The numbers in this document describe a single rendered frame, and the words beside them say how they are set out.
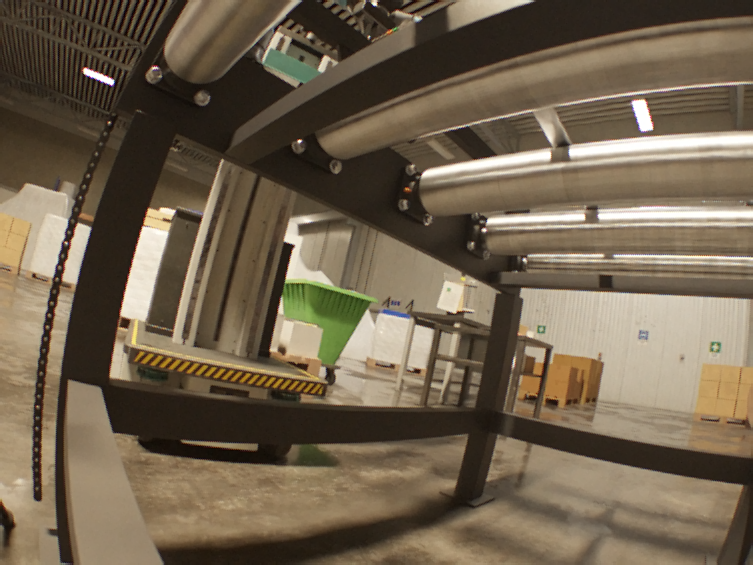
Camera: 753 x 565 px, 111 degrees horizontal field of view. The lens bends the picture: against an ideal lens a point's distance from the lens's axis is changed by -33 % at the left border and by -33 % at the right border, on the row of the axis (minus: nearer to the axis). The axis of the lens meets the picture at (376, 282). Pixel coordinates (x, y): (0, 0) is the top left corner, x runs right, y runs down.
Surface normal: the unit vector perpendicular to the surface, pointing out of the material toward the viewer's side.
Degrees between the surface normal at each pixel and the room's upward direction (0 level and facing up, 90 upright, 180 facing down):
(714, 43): 144
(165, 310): 90
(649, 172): 121
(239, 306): 90
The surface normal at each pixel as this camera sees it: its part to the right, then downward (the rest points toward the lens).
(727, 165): -0.72, 0.19
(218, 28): -0.24, 0.95
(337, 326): 0.53, 0.18
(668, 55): -0.48, 0.77
